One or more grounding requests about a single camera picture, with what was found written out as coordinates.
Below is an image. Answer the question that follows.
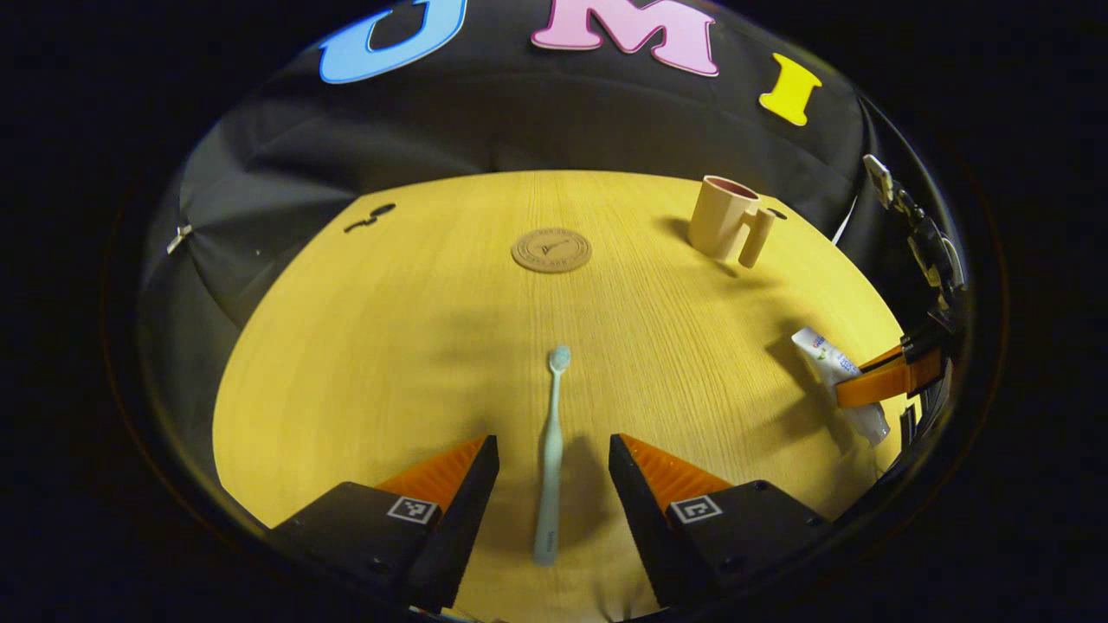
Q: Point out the pale green toothbrush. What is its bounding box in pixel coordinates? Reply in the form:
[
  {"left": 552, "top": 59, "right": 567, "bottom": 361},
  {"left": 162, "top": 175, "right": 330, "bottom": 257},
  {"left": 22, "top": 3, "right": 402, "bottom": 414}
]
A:
[{"left": 532, "top": 345, "right": 572, "bottom": 568}]

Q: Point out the round wooden coaster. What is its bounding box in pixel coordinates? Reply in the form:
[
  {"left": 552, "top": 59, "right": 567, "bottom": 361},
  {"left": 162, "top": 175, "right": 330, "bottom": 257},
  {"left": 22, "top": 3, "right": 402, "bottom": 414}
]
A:
[{"left": 511, "top": 227, "right": 593, "bottom": 274}]

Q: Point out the white toothpaste tube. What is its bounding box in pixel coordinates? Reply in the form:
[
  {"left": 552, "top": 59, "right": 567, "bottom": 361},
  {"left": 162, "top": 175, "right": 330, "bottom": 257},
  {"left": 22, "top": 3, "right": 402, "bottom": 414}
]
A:
[{"left": 790, "top": 326, "right": 892, "bottom": 447}]

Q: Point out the black backdrop cloth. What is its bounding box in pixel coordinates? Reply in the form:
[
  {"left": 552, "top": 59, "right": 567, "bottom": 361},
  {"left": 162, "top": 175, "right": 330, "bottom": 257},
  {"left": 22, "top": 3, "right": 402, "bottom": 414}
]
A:
[{"left": 138, "top": 0, "right": 953, "bottom": 373}]

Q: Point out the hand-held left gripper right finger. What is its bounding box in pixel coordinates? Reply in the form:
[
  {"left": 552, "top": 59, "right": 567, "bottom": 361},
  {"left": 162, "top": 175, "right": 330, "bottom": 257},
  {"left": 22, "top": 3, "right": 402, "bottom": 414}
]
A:
[{"left": 609, "top": 433, "right": 836, "bottom": 607}]

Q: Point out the beige cup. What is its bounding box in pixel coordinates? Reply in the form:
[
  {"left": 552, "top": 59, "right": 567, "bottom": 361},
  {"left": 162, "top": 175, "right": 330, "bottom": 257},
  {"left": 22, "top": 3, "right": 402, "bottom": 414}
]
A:
[{"left": 687, "top": 176, "right": 776, "bottom": 269}]

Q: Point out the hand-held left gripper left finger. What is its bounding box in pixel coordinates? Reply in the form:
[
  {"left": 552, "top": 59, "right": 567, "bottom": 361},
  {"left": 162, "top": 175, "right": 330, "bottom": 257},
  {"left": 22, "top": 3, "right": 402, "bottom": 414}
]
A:
[{"left": 268, "top": 434, "right": 500, "bottom": 613}]

